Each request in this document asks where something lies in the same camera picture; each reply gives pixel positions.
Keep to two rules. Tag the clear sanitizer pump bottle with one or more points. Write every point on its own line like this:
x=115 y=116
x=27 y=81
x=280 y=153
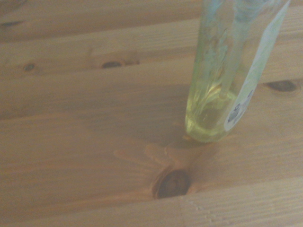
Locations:
x=213 y=71

